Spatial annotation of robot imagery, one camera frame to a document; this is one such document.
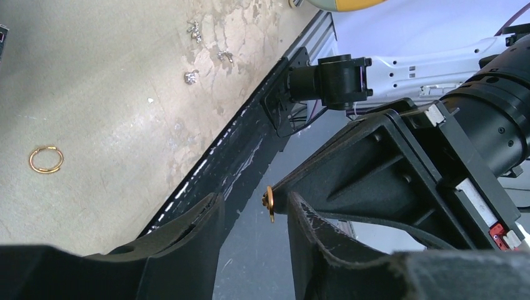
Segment gold hoop earring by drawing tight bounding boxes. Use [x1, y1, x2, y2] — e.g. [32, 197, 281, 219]
[28, 146, 64, 174]
[262, 186, 275, 223]

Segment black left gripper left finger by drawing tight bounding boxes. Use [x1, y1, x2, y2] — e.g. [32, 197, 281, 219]
[1, 193, 224, 299]

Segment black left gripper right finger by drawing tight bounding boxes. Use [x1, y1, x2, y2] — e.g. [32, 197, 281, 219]
[287, 192, 529, 299]

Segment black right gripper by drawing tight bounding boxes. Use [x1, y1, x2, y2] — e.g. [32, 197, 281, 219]
[272, 99, 529, 250]

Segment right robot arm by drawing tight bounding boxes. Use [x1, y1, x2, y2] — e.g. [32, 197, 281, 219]
[263, 24, 529, 299]

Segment silver earring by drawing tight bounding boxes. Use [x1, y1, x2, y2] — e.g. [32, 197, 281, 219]
[184, 69, 200, 85]
[186, 21, 203, 43]
[217, 51, 234, 64]

